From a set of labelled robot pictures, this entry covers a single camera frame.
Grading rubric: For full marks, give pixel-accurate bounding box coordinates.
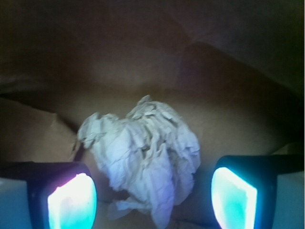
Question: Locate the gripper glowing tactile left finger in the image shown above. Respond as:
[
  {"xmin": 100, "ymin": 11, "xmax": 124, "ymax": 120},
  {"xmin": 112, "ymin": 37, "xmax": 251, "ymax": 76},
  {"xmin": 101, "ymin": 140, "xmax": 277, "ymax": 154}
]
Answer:
[{"xmin": 0, "ymin": 162, "xmax": 97, "ymax": 229}]

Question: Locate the open brown paper bag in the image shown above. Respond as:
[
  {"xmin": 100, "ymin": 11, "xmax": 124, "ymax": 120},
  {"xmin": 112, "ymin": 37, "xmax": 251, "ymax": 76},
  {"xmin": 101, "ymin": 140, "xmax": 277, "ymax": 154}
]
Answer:
[{"xmin": 0, "ymin": 0, "xmax": 305, "ymax": 229}]

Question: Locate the white paper ball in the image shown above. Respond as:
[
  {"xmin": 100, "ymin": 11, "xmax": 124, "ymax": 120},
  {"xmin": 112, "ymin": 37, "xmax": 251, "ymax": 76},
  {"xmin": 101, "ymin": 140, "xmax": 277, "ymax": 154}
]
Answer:
[{"xmin": 78, "ymin": 95, "xmax": 201, "ymax": 229}]

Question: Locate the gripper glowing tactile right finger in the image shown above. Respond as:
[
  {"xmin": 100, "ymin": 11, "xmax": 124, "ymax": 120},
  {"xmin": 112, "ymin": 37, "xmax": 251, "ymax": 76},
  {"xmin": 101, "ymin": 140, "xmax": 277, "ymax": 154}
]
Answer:
[{"xmin": 211, "ymin": 155, "xmax": 305, "ymax": 229}]

